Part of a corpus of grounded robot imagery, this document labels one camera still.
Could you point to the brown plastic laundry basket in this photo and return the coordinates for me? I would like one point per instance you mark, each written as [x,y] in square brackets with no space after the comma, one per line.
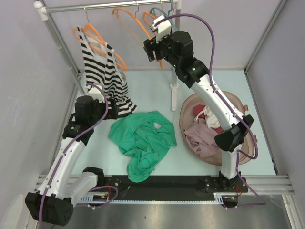
[187,119]

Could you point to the metal clothes rack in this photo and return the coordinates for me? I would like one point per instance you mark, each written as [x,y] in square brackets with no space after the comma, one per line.
[45,14]

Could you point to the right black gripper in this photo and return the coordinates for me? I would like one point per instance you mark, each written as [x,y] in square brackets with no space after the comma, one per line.
[151,45]

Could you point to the pink mauve garment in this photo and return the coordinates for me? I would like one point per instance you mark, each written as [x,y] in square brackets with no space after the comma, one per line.
[201,140]

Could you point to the black white striped tank top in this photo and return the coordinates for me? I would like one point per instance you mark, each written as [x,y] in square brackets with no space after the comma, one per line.
[101,68]

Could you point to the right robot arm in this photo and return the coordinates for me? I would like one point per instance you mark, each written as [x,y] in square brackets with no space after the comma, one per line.
[177,50]

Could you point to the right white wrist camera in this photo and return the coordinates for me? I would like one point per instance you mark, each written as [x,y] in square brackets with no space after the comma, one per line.
[162,29]

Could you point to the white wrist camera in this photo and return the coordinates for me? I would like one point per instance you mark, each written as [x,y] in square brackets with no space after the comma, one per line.
[95,93]
[162,29]

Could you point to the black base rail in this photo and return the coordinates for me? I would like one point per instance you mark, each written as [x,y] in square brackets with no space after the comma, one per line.
[170,188]

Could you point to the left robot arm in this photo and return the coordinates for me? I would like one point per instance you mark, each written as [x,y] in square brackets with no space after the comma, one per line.
[54,201]

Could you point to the red garment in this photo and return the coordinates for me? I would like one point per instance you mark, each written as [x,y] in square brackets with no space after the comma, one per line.
[196,111]

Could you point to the orange hanger front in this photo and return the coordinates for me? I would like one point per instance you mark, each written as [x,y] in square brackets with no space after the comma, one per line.
[132,35]

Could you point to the teal hanger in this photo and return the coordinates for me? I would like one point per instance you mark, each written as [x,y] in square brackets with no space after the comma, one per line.
[154,9]

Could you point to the pink thin hanger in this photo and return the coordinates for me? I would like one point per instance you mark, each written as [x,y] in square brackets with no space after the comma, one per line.
[173,11]

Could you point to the green tank top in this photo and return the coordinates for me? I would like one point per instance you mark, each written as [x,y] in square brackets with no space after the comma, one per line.
[145,137]

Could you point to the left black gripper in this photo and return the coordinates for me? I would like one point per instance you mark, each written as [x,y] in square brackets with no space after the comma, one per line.
[112,112]

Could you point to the orange hanger with striped top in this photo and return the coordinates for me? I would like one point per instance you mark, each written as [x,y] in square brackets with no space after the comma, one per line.
[89,30]

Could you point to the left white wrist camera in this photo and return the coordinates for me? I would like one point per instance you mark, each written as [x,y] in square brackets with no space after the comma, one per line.
[95,93]

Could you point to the white garment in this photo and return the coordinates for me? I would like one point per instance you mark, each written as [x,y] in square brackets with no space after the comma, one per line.
[211,120]

